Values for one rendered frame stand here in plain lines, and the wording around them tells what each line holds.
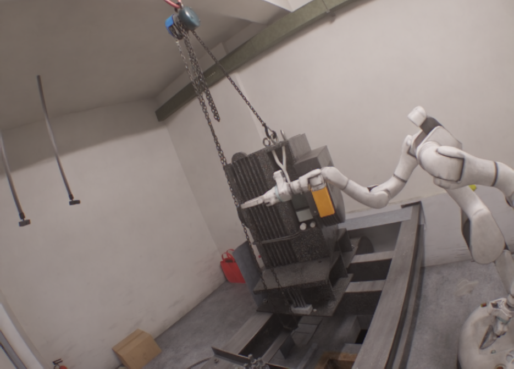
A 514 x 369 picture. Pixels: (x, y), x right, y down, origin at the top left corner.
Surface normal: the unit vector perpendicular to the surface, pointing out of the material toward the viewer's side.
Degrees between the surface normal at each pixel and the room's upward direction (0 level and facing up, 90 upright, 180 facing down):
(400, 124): 90
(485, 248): 90
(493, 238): 89
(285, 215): 90
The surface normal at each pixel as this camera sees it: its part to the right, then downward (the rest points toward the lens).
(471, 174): -0.35, 0.30
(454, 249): -0.55, 0.30
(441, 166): -0.80, 0.18
